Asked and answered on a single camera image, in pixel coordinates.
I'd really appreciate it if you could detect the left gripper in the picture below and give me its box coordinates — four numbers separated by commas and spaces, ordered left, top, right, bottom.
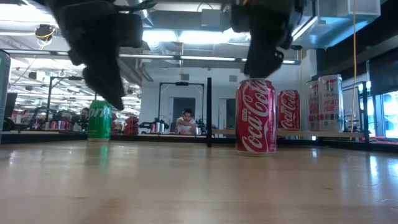
46, 0, 156, 111

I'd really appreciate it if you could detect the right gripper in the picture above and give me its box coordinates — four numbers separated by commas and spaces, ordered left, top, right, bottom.
231, 0, 307, 79

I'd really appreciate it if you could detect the green Sprite can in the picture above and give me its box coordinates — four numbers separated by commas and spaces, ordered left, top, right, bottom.
87, 99, 113, 142

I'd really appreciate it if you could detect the red Coca-Cola can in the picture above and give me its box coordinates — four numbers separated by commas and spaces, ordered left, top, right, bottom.
234, 78, 277, 157
276, 89, 302, 131

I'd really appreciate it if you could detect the person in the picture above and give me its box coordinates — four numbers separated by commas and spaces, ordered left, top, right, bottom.
73, 107, 91, 131
175, 108, 199, 136

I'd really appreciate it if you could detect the red box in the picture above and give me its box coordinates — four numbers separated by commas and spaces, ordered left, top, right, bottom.
124, 115, 140, 135

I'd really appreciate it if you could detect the long ceiling light bar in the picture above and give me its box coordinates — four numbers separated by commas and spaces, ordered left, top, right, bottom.
0, 48, 302, 65

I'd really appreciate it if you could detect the grey ceiling air unit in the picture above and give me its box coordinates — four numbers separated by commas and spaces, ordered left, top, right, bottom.
200, 8, 223, 29

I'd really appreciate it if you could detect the black background monitor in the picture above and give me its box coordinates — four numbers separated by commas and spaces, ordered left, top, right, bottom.
3, 92, 18, 131

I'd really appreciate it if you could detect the black robot station frame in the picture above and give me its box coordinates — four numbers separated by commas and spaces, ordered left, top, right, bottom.
46, 75, 100, 131
158, 82, 205, 131

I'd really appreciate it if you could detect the silver ventilation duct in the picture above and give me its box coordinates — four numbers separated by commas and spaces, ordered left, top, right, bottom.
118, 57, 144, 86

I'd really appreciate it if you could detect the black aluminium rig frame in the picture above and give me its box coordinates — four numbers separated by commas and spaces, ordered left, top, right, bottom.
0, 130, 398, 154

